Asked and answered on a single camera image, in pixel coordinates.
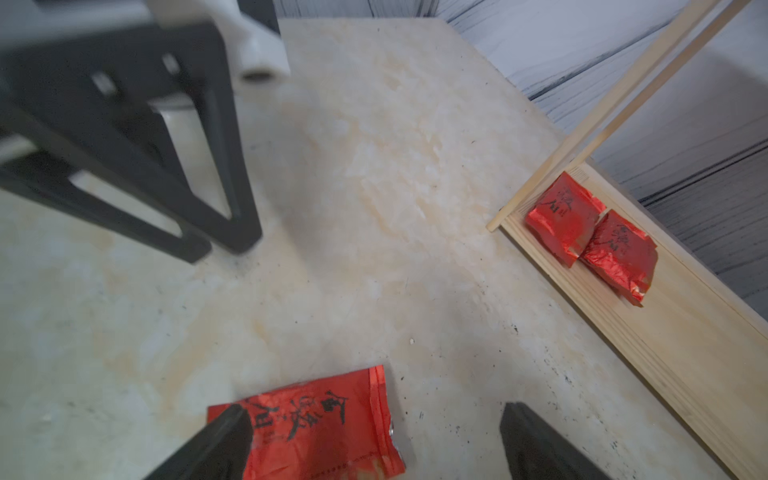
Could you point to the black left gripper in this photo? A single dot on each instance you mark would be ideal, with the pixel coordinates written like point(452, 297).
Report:
point(147, 114)

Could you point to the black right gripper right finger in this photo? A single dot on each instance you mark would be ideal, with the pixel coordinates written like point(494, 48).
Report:
point(536, 451)

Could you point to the red tea bag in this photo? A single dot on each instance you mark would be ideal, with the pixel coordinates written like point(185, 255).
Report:
point(564, 218)
point(623, 256)
point(337, 427)

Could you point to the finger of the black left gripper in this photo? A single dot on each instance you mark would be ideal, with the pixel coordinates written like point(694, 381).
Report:
point(44, 179)

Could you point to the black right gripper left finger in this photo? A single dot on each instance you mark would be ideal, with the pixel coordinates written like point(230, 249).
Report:
point(219, 451)

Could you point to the light wooden two-tier shelf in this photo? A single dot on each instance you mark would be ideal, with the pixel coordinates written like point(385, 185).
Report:
point(696, 344)

